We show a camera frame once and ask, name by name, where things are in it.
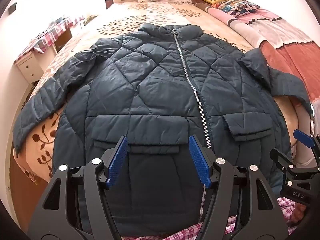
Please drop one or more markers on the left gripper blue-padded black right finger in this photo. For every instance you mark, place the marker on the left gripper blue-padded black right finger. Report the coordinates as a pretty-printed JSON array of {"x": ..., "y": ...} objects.
[{"x": 237, "y": 191}]

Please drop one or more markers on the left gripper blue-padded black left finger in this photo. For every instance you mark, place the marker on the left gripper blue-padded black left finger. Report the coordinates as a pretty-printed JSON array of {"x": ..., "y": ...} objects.
[{"x": 57, "y": 215}]

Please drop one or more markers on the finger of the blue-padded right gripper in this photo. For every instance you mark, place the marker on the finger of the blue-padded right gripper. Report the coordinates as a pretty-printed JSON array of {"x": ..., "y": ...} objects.
[{"x": 305, "y": 139}]

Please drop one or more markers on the dark teal quilted jacket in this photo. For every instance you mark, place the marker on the dark teal quilted jacket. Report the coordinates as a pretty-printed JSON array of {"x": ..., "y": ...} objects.
[{"x": 157, "y": 86}]

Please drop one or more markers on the pink plaid clothing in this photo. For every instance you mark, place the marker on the pink plaid clothing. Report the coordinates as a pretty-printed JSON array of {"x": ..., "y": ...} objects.
[{"x": 293, "y": 212}]

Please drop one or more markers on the pink and red striped quilt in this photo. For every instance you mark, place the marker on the pink and red striped quilt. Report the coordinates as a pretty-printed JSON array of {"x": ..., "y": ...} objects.
[{"x": 290, "y": 50}]

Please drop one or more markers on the blue cartoon pillow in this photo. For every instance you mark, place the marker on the blue cartoon pillow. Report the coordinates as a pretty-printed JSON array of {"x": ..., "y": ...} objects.
[{"x": 237, "y": 8}]

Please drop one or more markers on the white desk with drawers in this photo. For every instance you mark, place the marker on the white desk with drawers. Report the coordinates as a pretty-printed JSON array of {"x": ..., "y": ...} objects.
[{"x": 33, "y": 64}]

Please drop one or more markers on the plaid pink tablecloth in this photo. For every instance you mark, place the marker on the plaid pink tablecloth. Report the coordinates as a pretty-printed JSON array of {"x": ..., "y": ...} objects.
[{"x": 41, "y": 43}]

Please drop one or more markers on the dark wooden nightstand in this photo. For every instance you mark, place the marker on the dark wooden nightstand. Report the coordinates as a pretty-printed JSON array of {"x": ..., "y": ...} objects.
[{"x": 108, "y": 3}]

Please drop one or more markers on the dark wall switch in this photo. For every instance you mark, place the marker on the dark wall switch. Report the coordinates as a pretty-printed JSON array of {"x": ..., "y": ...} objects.
[{"x": 12, "y": 8}]

